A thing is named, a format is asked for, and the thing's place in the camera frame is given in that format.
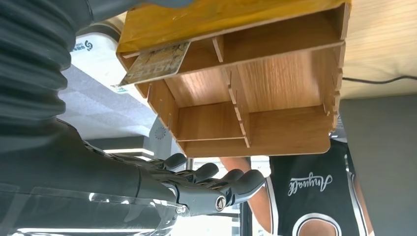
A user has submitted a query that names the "person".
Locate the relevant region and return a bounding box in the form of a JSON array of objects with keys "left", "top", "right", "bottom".
[{"left": 220, "top": 138, "right": 375, "bottom": 236}]

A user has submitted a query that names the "silver laptop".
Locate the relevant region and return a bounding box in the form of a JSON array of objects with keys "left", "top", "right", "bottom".
[{"left": 338, "top": 94, "right": 417, "bottom": 236}]

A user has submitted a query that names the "black charger cable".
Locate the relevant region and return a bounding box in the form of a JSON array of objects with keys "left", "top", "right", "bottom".
[{"left": 342, "top": 75, "right": 417, "bottom": 85}]

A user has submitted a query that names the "wooden organizer box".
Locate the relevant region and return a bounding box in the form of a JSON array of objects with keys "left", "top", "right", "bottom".
[{"left": 117, "top": 0, "right": 352, "bottom": 158}]

